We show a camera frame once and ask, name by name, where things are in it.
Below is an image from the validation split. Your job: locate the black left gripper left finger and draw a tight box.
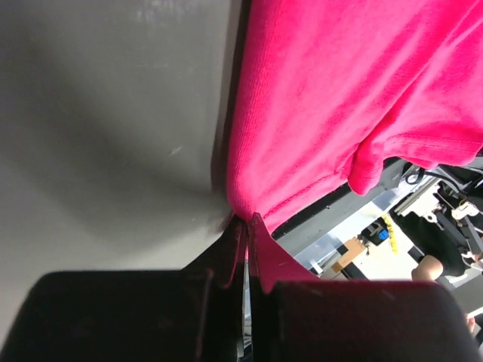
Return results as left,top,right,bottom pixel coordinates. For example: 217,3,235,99
1,218,247,361

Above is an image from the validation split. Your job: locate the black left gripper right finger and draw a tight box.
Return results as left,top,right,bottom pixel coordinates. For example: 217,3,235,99
248,214,481,361

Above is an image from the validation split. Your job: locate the person in background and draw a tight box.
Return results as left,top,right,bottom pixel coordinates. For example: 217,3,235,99
395,210,483,336

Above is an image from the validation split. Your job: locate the red t-shirt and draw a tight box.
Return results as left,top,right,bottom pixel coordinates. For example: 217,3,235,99
226,1,482,230

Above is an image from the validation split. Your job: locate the aluminium frame rail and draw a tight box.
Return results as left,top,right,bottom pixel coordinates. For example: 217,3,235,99
271,156,483,265

